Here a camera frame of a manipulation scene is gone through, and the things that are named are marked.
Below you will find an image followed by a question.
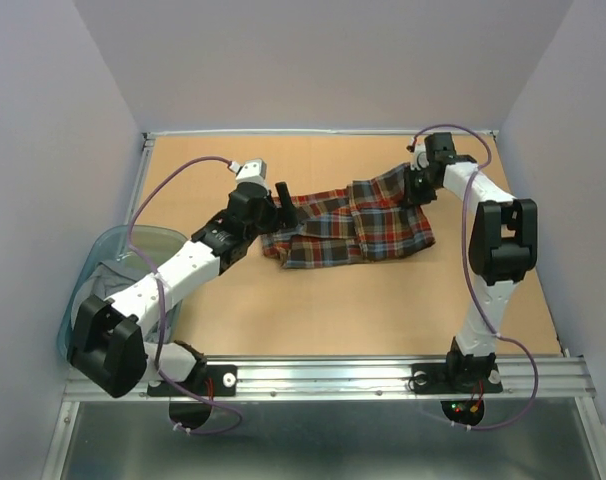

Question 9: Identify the red blue plaid flannel shirt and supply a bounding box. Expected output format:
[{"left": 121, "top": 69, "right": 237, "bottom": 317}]
[{"left": 261, "top": 164, "right": 435, "bottom": 269}]

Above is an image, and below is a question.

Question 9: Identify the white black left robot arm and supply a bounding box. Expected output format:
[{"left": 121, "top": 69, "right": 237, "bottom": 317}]
[{"left": 68, "top": 182, "right": 298, "bottom": 398}]

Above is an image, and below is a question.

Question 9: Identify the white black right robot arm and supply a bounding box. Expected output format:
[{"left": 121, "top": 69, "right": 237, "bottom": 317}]
[{"left": 403, "top": 132, "right": 538, "bottom": 394}]

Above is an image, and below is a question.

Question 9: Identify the clear blue plastic bin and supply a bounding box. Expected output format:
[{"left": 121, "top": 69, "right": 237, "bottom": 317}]
[{"left": 56, "top": 225, "right": 187, "bottom": 358}]

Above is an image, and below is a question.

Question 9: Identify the grey crumpled shirt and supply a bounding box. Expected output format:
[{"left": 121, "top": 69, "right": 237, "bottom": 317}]
[{"left": 70, "top": 260, "right": 181, "bottom": 343}]

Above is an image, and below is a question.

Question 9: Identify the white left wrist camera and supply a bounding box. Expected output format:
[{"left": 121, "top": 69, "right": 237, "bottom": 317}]
[{"left": 235, "top": 158, "right": 267, "bottom": 188}]

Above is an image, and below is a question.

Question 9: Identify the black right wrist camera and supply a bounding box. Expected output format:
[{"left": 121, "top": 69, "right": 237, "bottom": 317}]
[{"left": 415, "top": 132, "right": 457, "bottom": 168}]

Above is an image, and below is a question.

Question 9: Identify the aluminium back table rail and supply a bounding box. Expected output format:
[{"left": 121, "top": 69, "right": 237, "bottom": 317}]
[{"left": 142, "top": 128, "right": 499, "bottom": 139}]

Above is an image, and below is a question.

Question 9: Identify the aluminium table rail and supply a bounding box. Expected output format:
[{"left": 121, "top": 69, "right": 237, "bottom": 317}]
[
  {"left": 63, "top": 356, "right": 596, "bottom": 403},
  {"left": 142, "top": 128, "right": 499, "bottom": 139}
]

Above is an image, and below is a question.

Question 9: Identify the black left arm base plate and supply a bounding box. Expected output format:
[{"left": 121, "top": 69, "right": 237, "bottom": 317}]
[{"left": 146, "top": 363, "right": 238, "bottom": 398}]

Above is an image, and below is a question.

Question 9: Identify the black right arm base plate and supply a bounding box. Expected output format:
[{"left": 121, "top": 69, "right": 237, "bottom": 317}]
[{"left": 411, "top": 362, "right": 503, "bottom": 395}]

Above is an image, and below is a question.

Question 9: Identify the aluminium front table rail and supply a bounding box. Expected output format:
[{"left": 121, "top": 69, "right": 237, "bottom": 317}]
[{"left": 63, "top": 356, "right": 596, "bottom": 403}]

